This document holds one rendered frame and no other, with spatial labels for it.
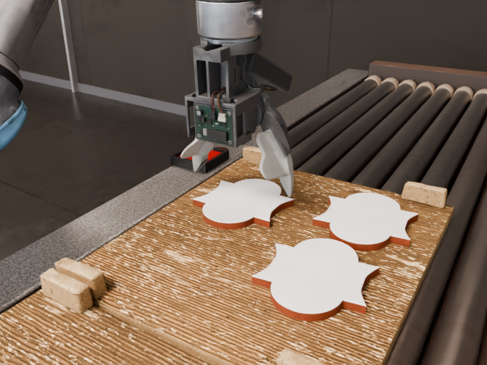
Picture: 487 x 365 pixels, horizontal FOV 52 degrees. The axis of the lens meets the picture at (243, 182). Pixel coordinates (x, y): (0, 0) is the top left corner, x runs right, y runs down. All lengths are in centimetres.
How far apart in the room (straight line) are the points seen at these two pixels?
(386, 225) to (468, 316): 15
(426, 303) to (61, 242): 45
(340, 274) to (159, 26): 374
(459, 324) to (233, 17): 40
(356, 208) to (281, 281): 20
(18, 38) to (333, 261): 57
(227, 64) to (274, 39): 298
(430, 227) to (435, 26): 248
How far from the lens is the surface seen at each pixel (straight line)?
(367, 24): 324
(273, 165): 62
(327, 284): 54
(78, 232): 72
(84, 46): 493
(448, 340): 55
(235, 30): 57
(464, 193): 85
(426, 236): 67
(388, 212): 69
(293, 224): 66
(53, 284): 55
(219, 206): 68
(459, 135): 111
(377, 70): 157
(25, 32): 86
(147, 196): 79
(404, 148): 103
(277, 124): 62
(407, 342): 54
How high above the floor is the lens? 127
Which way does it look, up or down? 25 degrees down
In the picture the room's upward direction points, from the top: straight up
